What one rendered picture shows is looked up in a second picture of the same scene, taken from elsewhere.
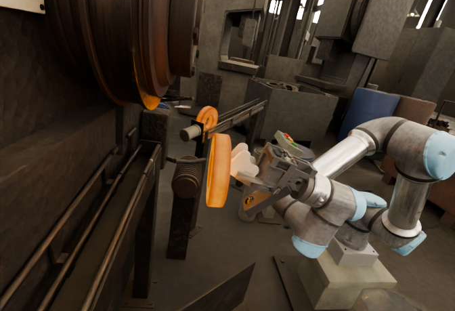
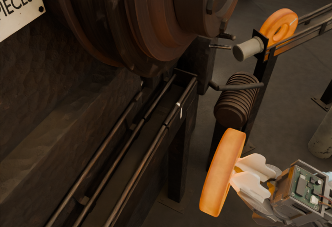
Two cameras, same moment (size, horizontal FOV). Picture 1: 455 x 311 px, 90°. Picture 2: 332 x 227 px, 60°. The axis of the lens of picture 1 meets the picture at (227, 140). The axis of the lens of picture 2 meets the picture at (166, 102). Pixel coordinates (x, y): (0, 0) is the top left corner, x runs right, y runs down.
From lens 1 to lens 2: 0.27 m
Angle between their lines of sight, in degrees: 38
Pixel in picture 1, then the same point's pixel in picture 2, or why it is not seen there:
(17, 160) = (39, 149)
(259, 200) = not seen: hidden behind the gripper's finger
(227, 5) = not seen: outside the picture
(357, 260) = not seen: outside the picture
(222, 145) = (221, 162)
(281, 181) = (297, 220)
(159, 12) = not seen: outside the picture
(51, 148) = (64, 132)
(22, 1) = (20, 20)
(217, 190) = (206, 208)
